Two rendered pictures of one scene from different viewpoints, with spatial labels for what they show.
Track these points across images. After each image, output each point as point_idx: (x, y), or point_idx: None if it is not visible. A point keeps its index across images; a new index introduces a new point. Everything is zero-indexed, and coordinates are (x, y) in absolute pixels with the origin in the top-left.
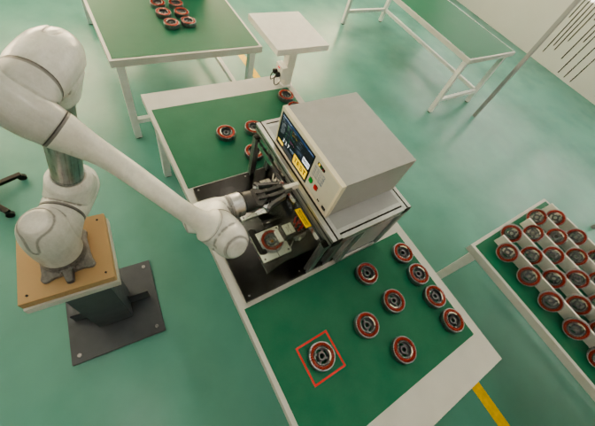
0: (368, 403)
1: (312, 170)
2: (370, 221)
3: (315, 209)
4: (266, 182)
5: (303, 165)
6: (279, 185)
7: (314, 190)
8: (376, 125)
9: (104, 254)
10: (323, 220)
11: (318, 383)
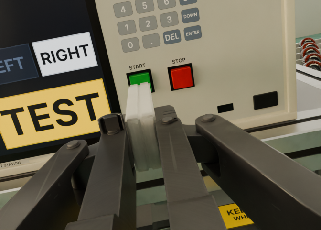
0: None
1: (118, 30)
2: (296, 68)
3: (256, 134)
4: (12, 205)
5: (62, 81)
6: (108, 138)
7: (187, 96)
8: None
9: None
10: (315, 122)
11: None
